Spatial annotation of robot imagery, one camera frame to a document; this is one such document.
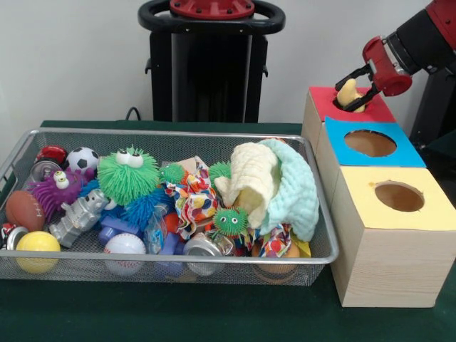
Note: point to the white baseball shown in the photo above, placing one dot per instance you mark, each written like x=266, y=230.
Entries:
x=124, y=246

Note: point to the purple spiky googly-eyed toy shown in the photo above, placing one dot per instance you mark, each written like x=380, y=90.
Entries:
x=50, y=194

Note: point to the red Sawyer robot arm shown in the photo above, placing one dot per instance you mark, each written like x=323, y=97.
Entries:
x=424, y=35

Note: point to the wooden box with three holes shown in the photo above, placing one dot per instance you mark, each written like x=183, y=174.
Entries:
x=392, y=263

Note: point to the spiky multicolour caterpillar toy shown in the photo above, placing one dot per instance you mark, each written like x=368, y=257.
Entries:
x=229, y=221

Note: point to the colourful patterned cloth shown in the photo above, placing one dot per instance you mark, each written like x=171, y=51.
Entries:
x=197, y=203

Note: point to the mint waffle cloth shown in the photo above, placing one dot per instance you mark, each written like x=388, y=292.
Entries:
x=299, y=192

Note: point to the yellow ball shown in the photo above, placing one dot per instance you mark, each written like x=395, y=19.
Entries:
x=37, y=246

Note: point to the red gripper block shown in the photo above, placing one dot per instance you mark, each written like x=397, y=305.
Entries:
x=386, y=67

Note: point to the yellow duck plush toy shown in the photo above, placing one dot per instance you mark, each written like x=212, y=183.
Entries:
x=349, y=93

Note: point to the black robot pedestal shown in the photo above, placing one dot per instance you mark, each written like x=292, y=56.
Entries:
x=213, y=71

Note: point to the dark green table cloth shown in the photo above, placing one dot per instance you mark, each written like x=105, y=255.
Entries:
x=178, y=313
x=445, y=142

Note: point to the green spiky googly-eyed ball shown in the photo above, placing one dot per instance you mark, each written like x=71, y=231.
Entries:
x=128, y=181

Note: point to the cream waffle cloth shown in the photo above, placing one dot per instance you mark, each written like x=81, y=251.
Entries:
x=253, y=171

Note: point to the brown toy football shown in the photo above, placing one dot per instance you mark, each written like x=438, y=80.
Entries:
x=23, y=210

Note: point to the silver toy robot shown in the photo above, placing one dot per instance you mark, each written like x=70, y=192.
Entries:
x=78, y=217

